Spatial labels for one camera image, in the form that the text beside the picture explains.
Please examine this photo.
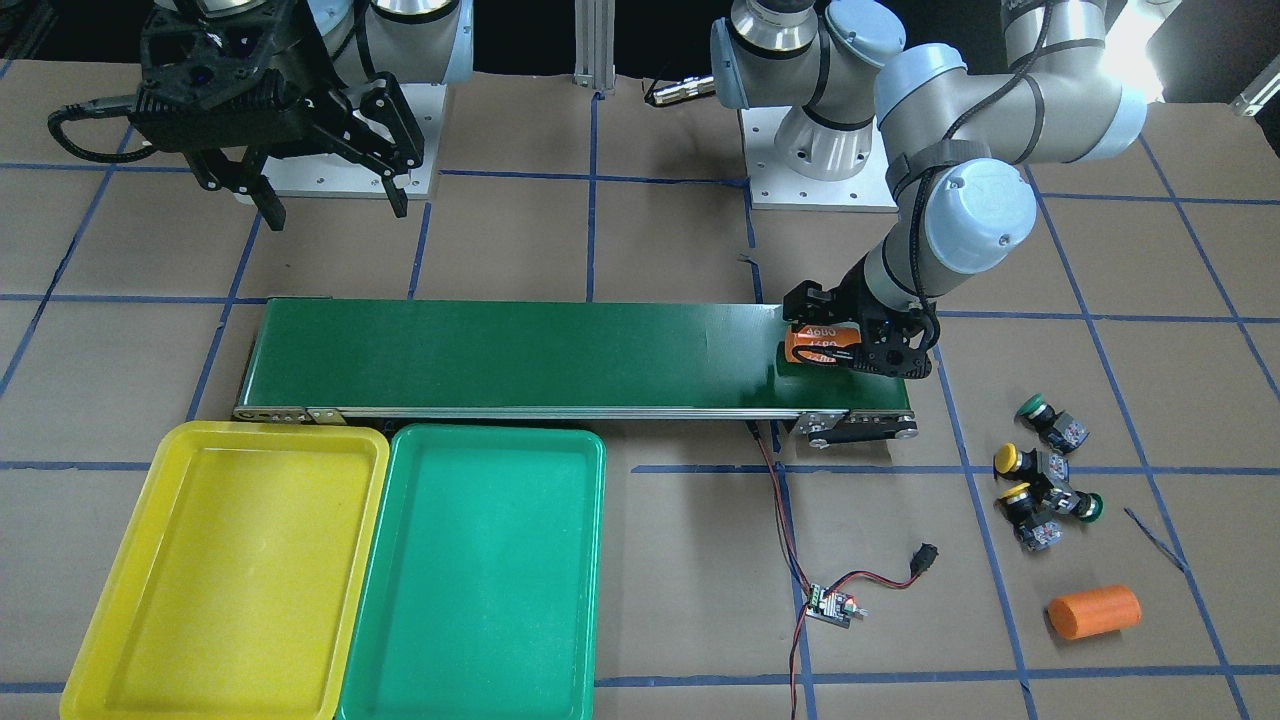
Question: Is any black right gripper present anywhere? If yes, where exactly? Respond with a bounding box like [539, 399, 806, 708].
[128, 1, 425, 231]

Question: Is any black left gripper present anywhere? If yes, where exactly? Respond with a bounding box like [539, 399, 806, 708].
[781, 282, 940, 379]

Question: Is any orange cylinder marked 4680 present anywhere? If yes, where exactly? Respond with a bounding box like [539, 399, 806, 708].
[783, 325, 861, 364]

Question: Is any yellow push button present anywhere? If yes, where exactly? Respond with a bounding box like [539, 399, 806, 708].
[996, 482, 1062, 552]
[992, 443, 1070, 483]

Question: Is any green push button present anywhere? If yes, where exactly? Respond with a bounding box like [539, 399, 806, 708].
[1038, 482, 1105, 523]
[1015, 393, 1089, 455]

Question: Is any plain orange cylinder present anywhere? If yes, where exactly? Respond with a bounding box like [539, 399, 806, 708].
[1046, 584, 1143, 641]

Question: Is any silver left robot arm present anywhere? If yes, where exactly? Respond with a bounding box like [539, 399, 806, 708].
[710, 1, 1147, 379]

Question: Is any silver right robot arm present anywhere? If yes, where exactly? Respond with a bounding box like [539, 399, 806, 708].
[127, 1, 475, 231]

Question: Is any green conveyor belt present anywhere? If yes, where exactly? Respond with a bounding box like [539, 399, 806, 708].
[234, 299, 918, 448]

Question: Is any black barrel connector plug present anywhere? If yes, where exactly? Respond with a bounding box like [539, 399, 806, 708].
[909, 543, 940, 578]

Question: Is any small motor controller board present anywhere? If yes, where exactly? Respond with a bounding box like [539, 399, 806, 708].
[804, 583, 868, 629]

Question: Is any green plastic tray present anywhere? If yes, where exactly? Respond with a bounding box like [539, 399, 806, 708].
[335, 424, 605, 719]

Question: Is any yellow plastic tray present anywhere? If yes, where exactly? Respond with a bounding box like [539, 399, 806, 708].
[59, 421, 390, 719]

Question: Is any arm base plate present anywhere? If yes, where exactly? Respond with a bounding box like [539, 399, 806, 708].
[262, 83, 449, 200]
[739, 108, 897, 213]

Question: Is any red black power wire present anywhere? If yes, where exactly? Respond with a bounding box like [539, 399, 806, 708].
[746, 420, 916, 720]

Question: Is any aluminium frame post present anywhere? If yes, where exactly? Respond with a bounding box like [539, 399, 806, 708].
[573, 0, 616, 95]

